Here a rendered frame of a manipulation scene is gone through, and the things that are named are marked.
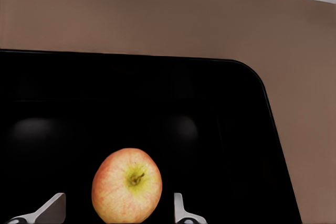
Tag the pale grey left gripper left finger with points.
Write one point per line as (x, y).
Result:
(51, 208)

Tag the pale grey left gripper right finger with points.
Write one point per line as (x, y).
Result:
(181, 209)

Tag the red yellow apple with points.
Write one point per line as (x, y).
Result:
(126, 190)

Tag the black tray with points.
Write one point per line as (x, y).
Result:
(157, 108)

